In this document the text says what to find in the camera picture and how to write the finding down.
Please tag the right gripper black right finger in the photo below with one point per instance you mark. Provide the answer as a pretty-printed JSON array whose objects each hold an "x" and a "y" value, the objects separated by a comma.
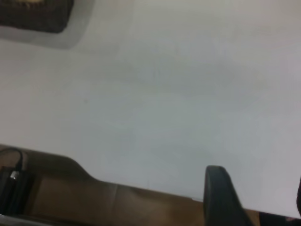
[{"x": 299, "y": 197}]

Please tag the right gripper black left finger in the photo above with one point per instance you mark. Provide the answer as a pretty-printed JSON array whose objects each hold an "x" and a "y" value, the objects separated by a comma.
[{"x": 218, "y": 200}]

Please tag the dark brown woven basket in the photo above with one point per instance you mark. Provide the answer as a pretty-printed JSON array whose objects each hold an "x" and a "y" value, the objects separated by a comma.
[{"x": 35, "y": 18}]

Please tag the black device with silver plug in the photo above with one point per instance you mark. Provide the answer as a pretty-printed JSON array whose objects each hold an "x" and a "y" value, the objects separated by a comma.
[{"x": 14, "y": 190}]

